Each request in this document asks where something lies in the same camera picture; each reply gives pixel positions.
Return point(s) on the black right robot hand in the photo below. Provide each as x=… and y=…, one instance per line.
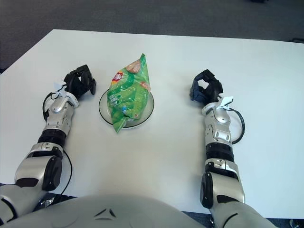
x=211, y=89

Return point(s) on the grey caster wheel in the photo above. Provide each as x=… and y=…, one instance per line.
x=297, y=223

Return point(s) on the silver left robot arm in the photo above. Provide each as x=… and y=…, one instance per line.
x=57, y=114

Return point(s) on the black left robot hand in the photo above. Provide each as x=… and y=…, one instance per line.
x=78, y=83

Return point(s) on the green snack bag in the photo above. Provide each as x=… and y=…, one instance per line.
x=128, y=99

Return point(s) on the small silver metal bracket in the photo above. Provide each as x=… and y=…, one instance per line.
x=48, y=202

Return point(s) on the grey robot torso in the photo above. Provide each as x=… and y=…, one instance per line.
x=107, y=206

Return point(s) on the white plate with black rim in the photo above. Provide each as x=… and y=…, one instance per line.
x=150, y=105

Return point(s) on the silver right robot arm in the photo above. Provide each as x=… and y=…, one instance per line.
x=221, y=137

